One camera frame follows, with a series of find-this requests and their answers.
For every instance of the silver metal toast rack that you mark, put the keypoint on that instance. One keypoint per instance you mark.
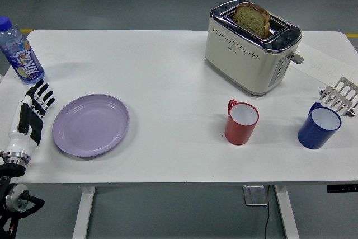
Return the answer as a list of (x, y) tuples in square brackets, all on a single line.
[(345, 89)]

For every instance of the white table leg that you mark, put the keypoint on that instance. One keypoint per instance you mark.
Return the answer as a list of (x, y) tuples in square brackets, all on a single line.
[(286, 216), (84, 213)]

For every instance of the cream steel toaster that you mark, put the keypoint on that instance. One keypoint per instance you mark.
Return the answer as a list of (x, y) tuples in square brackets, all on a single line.
[(246, 62)]

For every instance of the brown bread slice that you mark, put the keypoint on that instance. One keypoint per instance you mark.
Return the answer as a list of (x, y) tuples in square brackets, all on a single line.
[(250, 20)]

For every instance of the blue cup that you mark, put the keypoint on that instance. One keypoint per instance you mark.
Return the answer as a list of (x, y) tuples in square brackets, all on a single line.
[(311, 136)]

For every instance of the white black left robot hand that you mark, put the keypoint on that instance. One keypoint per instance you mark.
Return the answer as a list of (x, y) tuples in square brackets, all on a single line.
[(19, 138)]

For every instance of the black desk height controller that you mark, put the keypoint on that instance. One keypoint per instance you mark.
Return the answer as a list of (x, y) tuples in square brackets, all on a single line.
[(342, 188)]

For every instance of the white paper sheet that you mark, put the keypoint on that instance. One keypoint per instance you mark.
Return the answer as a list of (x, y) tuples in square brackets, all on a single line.
[(324, 60)]

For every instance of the silver under-table control box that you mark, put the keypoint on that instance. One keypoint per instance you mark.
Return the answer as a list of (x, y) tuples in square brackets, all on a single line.
[(255, 195)]

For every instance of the blue label drink bottle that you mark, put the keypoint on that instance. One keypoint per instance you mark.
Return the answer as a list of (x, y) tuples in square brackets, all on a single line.
[(23, 60)]

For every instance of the red cup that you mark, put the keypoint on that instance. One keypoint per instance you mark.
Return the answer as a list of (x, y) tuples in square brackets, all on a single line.
[(237, 131)]

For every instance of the purple round plate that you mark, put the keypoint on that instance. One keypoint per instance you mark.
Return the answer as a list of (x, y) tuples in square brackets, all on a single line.
[(91, 125)]

